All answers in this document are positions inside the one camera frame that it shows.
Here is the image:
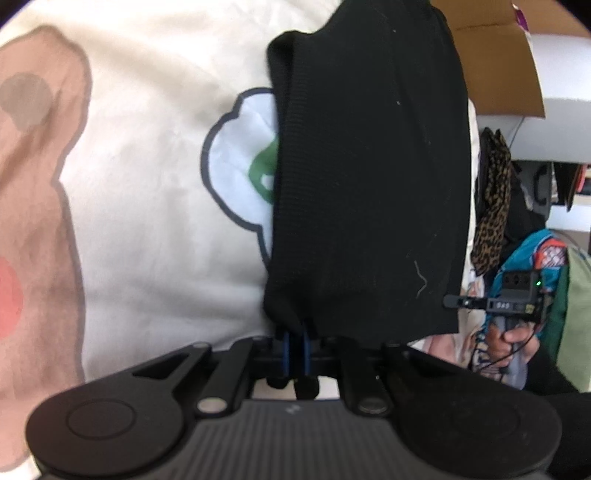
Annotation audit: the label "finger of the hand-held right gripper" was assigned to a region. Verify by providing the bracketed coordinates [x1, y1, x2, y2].
[442, 295, 488, 311]

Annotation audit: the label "cream bear printed blanket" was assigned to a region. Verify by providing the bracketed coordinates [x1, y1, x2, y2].
[0, 0, 485, 478]

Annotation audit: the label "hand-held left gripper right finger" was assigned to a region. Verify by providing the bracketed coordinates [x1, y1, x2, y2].
[298, 329, 462, 415]

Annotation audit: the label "brown cardboard sheet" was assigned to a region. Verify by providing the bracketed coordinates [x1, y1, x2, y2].
[431, 0, 546, 117]

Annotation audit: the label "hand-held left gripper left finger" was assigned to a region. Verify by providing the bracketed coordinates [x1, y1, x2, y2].
[130, 329, 295, 415]

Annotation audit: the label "purple pouch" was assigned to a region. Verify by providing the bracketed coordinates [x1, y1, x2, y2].
[512, 0, 533, 34]

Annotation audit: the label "black shorts with teddy print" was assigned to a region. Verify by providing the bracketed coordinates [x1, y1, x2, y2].
[262, 0, 472, 400]

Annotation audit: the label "person's right hand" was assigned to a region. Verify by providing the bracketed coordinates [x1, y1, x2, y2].
[485, 320, 539, 370]

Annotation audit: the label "teal printed garment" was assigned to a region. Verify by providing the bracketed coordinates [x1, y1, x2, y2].
[471, 229, 570, 374]

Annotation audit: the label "leopard print garment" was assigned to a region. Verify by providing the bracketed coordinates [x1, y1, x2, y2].
[471, 127, 514, 278]

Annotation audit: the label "green cloth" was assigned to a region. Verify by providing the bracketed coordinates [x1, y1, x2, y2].
[551, 244, 591, 393]

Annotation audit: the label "person's right forearm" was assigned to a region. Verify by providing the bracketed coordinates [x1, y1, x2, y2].
[524, 342, 591, 398]

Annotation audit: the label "white cable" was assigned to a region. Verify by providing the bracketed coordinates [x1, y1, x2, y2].
[507, 116, 526, 149]

